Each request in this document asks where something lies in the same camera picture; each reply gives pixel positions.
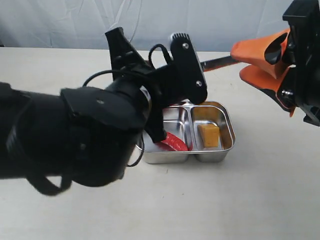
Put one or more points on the dark transparent lunch box lid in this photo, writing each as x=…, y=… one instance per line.
x=217, y=63

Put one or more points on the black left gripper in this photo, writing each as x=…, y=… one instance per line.
x=130, y=69

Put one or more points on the red toy sausage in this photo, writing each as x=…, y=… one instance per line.
x=175, y=143

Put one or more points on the yellow toy cheese wedge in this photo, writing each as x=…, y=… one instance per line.
x=210, y=135

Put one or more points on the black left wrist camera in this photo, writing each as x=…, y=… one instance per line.
x=188, y=68

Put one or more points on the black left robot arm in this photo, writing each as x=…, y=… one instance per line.
x=84, y=135

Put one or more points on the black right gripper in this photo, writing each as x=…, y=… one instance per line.
x=286, y=65

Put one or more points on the steel two-compartment lunch box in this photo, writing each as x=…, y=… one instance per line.
x=185, y=120

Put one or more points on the light blue backdrop cloth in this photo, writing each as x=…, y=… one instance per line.
x=213, y=25

